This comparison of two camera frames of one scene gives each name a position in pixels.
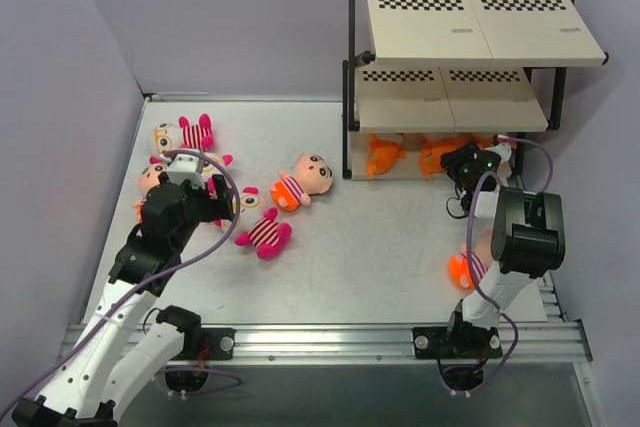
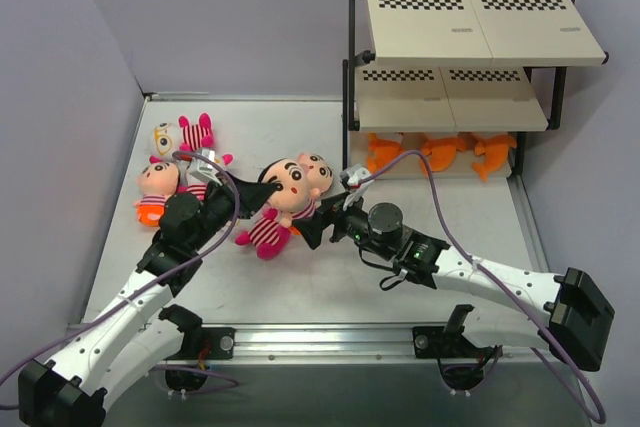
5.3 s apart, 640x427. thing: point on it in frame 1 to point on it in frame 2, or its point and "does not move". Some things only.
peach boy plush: (458, 267) to (271, 233)
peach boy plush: (147, 179) does not move
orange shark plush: (431, 151) does not move
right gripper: (460, 161) to (333, 226)
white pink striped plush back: (197, 138) does not move
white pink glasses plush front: (264, 230) does not move
